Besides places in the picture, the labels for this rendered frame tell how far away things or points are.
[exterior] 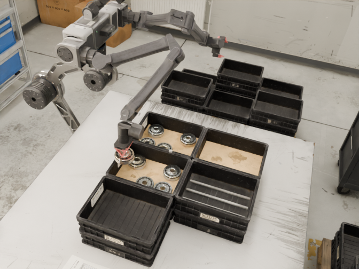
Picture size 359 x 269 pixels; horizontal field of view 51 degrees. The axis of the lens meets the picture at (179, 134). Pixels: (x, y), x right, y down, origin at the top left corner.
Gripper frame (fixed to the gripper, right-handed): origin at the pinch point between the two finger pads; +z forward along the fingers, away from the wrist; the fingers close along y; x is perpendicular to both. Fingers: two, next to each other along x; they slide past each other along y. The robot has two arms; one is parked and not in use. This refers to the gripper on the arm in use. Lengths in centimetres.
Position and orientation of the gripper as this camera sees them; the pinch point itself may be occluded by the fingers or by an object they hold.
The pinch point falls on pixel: (124, 152)
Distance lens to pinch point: 198.9
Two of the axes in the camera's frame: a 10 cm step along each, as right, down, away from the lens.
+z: -0.8, 7.2, 6.9
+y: 3.5, -6.3, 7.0
